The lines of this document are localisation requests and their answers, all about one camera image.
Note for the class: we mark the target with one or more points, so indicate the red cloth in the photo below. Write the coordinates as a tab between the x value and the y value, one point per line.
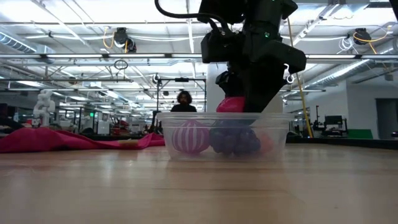
46	140

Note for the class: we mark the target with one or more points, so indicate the pink toy peach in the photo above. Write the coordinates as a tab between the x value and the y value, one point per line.
267	143

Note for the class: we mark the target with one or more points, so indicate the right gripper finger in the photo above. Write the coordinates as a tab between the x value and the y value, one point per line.
230	84
267	71

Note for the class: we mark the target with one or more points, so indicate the purple striped toy onion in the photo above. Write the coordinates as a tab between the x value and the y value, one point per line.
190	138

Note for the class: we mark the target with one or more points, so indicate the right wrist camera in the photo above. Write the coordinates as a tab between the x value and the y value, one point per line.
220	46

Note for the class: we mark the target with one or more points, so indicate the clear plastic tupperware container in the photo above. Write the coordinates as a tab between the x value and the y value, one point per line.
280	149

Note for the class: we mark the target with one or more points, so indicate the black monitor on desk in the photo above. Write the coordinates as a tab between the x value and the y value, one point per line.
333	120

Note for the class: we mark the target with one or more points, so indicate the red toy pepper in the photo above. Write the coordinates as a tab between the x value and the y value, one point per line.
231	105

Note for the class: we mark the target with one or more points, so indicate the black metal frame stand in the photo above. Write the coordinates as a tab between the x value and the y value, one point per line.
182	80

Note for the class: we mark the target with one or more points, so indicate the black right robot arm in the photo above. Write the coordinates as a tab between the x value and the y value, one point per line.
395	4

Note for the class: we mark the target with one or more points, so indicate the person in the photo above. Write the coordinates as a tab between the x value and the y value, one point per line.
183	104

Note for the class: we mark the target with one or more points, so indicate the green panel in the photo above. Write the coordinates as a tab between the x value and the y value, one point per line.
360	134

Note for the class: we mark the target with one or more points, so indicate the purple toy grapes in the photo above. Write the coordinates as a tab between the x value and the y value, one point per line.
234	140

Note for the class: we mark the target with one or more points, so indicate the black metal table frame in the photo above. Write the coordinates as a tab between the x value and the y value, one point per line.
342	143

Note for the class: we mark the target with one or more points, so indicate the white robot figure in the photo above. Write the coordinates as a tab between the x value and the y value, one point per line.
43	107

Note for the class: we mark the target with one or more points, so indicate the white hexagonal plant pot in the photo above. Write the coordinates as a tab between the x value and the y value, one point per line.
278	105

